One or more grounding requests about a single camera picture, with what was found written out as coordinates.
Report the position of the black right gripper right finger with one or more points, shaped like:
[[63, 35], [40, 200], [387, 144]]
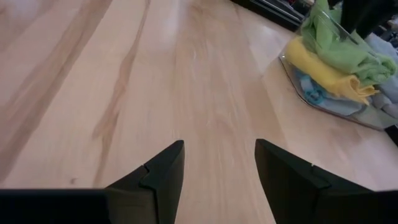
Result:
[[311, 202]]

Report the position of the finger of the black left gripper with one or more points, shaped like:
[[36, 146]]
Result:
[[348, 15], [373, 15]]

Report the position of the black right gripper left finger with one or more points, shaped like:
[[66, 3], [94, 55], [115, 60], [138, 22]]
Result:
[[140, 202]]

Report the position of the bright green microfiber towel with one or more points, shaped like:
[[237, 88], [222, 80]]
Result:
[[342, 53]]

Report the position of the yellow microfiber towel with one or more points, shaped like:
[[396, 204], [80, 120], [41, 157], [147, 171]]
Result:
[[326, 74]]

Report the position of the light blue microfiber towel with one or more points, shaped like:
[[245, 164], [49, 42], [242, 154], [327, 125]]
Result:
[[317, 93]]

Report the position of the clear plastic bin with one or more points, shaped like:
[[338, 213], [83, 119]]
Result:
[[289, 71]]

